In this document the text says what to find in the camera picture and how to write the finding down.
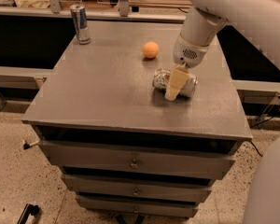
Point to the top grey drawer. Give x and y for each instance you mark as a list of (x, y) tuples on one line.
[(144, 160)]

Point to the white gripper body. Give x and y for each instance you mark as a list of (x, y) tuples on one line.
[(187, 54)]

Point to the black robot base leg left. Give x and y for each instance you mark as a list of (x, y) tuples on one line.
[(29, 210)]

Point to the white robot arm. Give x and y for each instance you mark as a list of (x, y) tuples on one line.
[(258, 20)]

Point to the orange ball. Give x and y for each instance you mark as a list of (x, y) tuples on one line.
[(150, 50)]

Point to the grey drawer cabinet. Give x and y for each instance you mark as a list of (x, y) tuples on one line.
[(102, 93)]

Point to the grey drawer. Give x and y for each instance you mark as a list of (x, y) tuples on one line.
[(134, 189), (144, 160), (137, 206)]

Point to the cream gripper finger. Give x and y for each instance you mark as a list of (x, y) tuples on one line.
[(178, 78)]

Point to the white green 7up can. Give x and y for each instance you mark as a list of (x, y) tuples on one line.
[(161, 79)]

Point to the middle grey drawer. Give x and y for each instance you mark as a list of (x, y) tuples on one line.
[(134, 189)]

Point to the white plug on floor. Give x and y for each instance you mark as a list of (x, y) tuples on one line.
[(29, 145)]

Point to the bottom grey drawer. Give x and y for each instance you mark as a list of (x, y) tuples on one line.
[(137, 206)]

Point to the silver blue energy drink can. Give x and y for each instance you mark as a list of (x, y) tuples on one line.
[(79, 17)]

